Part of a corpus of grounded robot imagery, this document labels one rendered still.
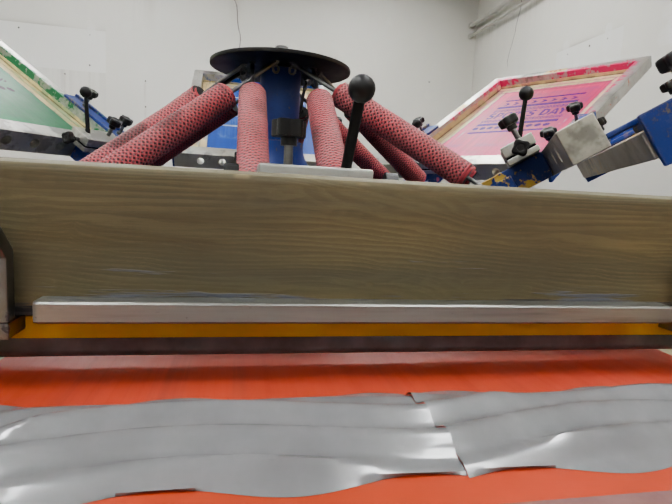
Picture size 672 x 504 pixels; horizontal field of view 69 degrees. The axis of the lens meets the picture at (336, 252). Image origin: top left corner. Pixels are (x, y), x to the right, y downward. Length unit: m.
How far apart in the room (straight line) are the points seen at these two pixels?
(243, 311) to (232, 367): 0.04
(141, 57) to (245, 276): 4.33
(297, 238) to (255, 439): 0.11
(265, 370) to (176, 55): 4.31
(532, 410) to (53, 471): 0.18
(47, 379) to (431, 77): 4.64
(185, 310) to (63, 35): 4.51
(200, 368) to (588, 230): 0.23
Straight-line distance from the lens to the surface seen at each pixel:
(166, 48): 4.55
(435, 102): 4.79
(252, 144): 0.77
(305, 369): 0.28
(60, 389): 0.27
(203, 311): 0.25
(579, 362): 0.35
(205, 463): 0.18
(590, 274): 0.33
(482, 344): 0.31
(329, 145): 0.79
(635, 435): 0.24
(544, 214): 0.31
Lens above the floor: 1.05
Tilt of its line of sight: 7 degrees down
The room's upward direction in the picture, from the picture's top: 3 degrees clockwise
